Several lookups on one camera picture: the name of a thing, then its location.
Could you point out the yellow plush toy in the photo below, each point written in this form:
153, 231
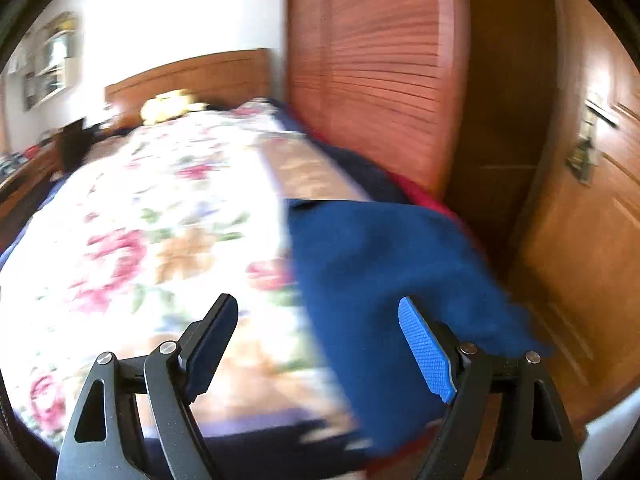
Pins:
167, 105

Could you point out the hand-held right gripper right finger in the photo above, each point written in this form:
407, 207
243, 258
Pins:
425, 350

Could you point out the wooden chair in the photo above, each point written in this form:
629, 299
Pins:
75, 145

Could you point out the white wall shelf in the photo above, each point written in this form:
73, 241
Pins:
50, 60

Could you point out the wooden door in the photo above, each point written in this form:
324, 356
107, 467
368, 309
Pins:
575, 270

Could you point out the floral blanket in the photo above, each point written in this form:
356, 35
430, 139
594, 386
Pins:
150, 210

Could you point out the wooden desk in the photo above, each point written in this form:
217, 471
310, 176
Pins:
25, 185

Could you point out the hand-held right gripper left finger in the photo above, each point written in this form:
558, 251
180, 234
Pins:
207, 345

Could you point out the wooden louvered wardrobe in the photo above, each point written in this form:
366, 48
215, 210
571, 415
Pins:
375, 60

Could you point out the blue suit jacket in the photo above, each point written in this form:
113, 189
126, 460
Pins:
360, 260

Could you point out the wooden bed headboard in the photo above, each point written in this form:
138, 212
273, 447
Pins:
200, 77

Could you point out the red bed sheet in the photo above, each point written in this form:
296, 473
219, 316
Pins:
425, 192

